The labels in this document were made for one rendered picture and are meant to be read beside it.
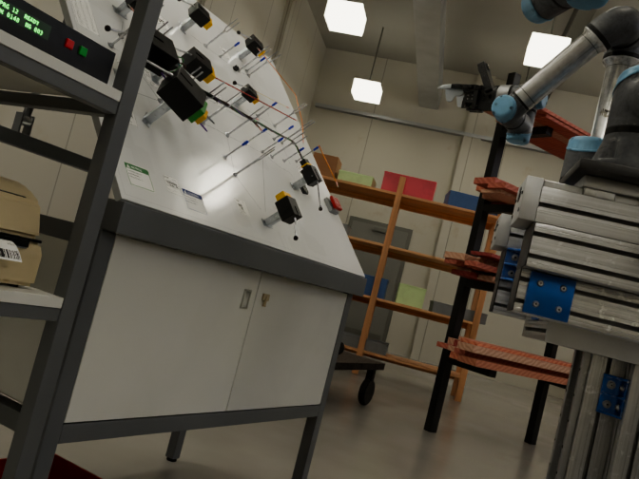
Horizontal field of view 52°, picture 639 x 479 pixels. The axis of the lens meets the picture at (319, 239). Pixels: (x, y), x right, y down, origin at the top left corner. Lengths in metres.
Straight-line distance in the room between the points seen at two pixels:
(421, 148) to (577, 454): 10.46
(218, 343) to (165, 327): 0.22
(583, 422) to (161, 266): 1.01
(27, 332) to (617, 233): 1.21
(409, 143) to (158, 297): 10.55
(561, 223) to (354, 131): 10.77
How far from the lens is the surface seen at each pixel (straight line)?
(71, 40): 1.27
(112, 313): 1.45
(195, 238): 1.52
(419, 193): 7.17
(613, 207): 1.40
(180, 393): 1.69
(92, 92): 1.27
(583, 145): 1.95
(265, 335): 1.92
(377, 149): 11.92
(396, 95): 12.19
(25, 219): 1.30
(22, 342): 1.51
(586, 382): 1.64
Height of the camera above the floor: 0.80
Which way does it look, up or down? 4 degrees up
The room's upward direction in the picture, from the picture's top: 14 degrees clockwise
